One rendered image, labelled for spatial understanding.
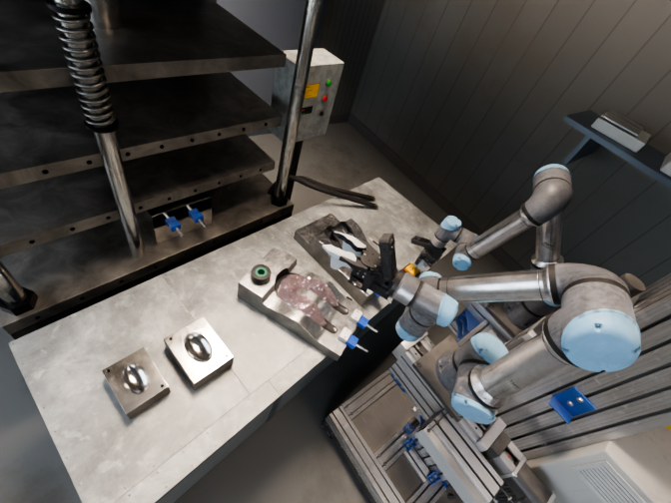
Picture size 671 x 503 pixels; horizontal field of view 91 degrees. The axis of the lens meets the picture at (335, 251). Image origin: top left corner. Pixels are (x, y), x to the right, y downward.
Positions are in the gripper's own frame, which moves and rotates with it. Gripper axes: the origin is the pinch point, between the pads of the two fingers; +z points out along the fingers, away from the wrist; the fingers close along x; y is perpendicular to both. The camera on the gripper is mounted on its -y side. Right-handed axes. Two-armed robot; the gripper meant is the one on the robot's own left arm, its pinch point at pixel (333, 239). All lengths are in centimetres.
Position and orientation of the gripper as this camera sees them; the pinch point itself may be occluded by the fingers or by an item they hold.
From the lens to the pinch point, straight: 84.7
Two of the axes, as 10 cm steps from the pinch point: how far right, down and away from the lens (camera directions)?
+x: 4.0, -5.0, 7.7
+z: -8.6, -5.0, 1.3
